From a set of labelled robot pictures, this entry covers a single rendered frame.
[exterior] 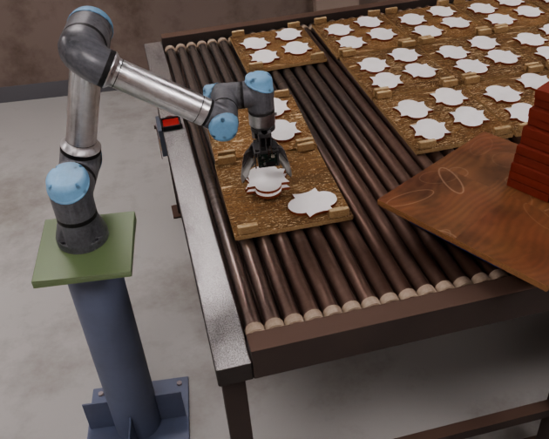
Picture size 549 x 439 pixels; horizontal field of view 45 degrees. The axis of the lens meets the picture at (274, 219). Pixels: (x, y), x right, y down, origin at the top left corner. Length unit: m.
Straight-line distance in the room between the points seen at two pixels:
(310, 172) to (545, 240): 0.77
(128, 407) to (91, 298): 0.53
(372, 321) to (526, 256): 0.40
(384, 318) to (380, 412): 1.05
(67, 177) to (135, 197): 1.94
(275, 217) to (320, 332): 0.49
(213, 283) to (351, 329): 0.41
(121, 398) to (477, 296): 1.30
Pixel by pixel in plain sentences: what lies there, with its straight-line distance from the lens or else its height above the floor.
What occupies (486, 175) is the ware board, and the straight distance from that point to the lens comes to 1.95.
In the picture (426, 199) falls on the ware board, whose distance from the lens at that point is 1.83.
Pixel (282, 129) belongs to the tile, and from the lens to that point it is 2.35.
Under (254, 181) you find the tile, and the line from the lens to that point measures 2.02.
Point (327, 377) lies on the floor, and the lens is 2.71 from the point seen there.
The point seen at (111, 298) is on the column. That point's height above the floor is 0.71.
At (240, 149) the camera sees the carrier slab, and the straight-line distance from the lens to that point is 2.27.
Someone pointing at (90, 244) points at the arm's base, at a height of 0.92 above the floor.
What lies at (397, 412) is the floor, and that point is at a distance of 2.62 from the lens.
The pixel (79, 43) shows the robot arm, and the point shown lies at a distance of 1.70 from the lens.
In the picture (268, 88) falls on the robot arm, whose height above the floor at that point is 1.29.
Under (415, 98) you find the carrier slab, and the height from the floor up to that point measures 0.94.
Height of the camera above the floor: 2.08
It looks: 37 degrees down
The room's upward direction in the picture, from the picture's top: 4 degrees counter-clockwise
